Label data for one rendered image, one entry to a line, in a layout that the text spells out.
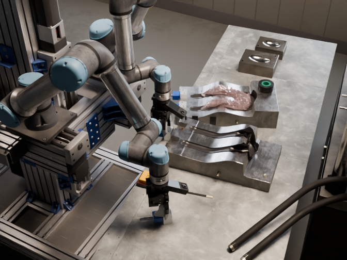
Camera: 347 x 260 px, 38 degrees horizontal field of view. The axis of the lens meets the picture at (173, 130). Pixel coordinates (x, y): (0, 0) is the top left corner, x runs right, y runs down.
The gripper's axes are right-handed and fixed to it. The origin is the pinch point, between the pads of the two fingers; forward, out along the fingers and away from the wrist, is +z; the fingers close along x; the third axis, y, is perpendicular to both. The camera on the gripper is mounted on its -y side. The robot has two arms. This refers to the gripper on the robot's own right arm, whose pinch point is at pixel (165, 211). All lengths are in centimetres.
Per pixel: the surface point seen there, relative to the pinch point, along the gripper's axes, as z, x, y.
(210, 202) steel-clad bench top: 4.9, -5.3, -20.6
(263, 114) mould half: -4, -48, -58
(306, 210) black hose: -3, 13, -55
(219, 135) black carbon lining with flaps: -3.3, -37.6, -32.8
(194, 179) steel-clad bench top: 4.9, -19.8, -16.9
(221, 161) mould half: -6.7, -17.6, -28.0
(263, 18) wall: 70, -270, -142
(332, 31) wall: 67, -229, -192
